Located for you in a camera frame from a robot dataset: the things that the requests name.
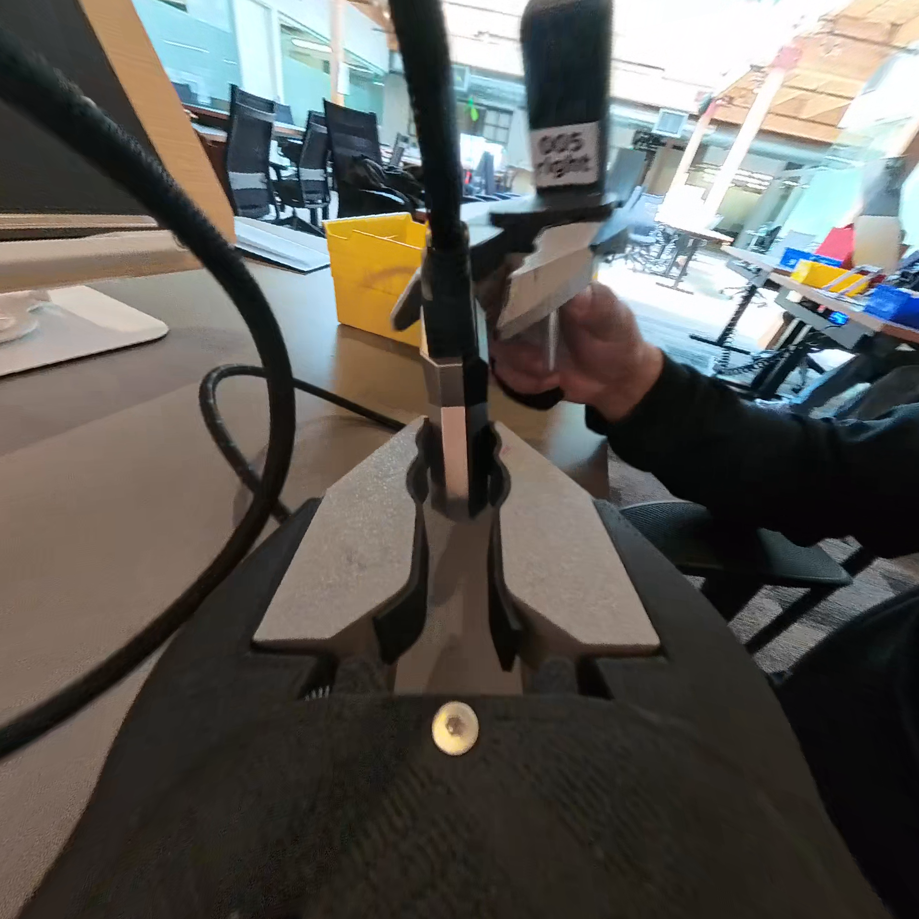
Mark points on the black mesh office chair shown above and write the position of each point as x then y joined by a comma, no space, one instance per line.
309,172
251,151
352,136

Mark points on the person's right forearm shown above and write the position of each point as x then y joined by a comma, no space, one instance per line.
754,459

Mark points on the yellow plastic bin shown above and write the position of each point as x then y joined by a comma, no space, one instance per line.
366,273

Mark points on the person's leg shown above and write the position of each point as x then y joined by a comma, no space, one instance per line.
861,754

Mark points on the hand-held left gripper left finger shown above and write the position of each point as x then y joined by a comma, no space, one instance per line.
337,567

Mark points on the blue plastic bin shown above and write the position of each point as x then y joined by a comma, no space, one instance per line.
894,305

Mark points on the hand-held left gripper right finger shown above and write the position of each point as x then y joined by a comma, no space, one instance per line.
567,567

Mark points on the silver adapter hub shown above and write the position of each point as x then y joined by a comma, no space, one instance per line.
449,445

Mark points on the white board stand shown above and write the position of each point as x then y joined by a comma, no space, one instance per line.
86,323

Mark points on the small yellow bin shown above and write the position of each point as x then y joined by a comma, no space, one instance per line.
818,276

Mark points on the black seat office chair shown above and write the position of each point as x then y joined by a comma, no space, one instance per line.
754,553

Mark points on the person's right hand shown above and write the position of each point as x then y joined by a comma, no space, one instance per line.
610,359

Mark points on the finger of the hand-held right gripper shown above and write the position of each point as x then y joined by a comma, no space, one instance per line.
553,280
408,305

